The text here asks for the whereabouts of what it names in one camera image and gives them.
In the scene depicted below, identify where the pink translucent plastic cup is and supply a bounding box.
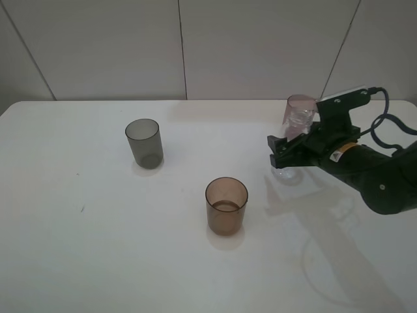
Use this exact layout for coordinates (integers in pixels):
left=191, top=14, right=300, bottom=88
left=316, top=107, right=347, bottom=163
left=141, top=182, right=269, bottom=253
left=281, top=95, right=317, bottom=140

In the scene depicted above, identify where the grey translucent plastic cup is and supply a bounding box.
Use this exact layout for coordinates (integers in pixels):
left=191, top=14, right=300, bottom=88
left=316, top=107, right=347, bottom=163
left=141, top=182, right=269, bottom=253
left=125, top=119, right=164, bottom=170

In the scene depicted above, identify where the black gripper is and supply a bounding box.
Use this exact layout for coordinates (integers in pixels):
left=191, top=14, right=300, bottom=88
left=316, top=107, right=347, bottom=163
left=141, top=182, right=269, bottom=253
left=267, top=121, right=360, bottom=167

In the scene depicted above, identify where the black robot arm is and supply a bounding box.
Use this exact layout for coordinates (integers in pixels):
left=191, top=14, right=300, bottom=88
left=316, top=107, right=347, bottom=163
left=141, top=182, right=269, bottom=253
left=267, top=122, right=416, bottom=215

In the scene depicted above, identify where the brown translucent plastic cup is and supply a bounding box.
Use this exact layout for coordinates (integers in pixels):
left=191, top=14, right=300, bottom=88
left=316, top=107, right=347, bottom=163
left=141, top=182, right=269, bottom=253
left=205, top=177, right=249, bottom=236

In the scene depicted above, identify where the clear plastic water bottle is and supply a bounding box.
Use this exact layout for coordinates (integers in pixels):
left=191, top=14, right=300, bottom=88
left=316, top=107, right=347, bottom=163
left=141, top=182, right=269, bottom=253
left=271, top=108, right=315, bottom=186

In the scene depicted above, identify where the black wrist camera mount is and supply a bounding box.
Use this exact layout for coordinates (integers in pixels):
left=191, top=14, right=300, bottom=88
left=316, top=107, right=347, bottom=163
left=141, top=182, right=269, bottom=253
left=316, top=88, right=371, bottom=132

